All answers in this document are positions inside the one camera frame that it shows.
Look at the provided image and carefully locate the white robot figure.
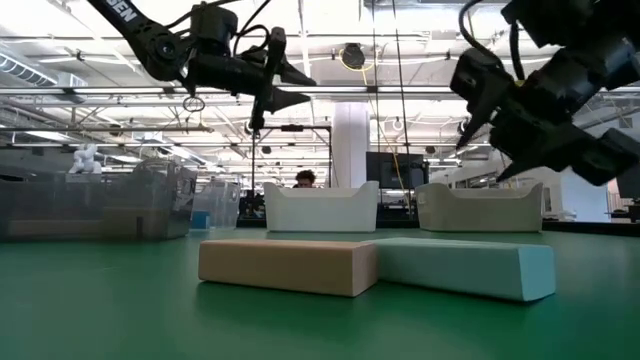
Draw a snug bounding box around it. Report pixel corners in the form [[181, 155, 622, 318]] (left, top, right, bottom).
[[68, 143, 103, 175]]

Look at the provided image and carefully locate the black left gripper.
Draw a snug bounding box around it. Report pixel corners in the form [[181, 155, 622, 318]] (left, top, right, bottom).
[[187, 28, 317, 132]]

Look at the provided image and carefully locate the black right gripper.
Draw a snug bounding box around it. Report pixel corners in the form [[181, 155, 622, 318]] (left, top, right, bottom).
[[449, 34, 640, 186]]

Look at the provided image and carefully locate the long pale teal block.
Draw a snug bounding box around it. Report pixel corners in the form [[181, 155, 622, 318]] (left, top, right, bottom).
[[372, 236, 558, 303]]

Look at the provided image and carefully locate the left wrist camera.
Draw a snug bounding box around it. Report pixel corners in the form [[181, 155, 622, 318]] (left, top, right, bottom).
[[189, 2, 239, 56]]

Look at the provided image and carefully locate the black ceiling cable reel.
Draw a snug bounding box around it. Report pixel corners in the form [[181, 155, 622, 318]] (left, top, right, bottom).
[[339, 43, 367, 71]]

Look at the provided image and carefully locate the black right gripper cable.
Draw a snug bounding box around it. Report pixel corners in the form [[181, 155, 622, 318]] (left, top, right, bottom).
[[458, 0, 524, 81]]

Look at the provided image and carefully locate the black monitor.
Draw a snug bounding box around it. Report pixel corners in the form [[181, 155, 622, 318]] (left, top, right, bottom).
[[365, 151, 430, 190]]

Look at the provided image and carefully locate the beige plastic bin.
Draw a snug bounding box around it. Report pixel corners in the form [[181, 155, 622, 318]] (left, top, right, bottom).
[[414, 182, 545, 233]]

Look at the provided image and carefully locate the thin yellow hanging cable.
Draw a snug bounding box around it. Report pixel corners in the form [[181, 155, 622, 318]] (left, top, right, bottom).
[[359, 69, 405, 191]]

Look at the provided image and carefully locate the small clear plastic bin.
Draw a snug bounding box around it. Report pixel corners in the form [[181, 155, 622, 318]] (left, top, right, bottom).
[[190, 179, 242, 231]]

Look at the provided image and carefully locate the person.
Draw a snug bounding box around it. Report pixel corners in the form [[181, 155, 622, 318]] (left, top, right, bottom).
[[293, 169, 318, 190]]

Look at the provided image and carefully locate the black hanging cable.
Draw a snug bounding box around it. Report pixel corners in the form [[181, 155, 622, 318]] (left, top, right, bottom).
[[391, 0, 412, 216]]

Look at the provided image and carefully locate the black metal frame rig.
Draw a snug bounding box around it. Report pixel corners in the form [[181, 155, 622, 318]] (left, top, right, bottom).
[[249, 123, 334, 191]]

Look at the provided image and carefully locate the white plastic bin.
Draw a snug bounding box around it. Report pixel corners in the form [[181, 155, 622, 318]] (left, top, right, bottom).
[[263, 180, 381, 233]]

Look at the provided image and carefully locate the translucent grey bin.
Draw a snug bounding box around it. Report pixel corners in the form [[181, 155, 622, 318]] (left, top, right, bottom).
[[0, 158, 198, 242]]

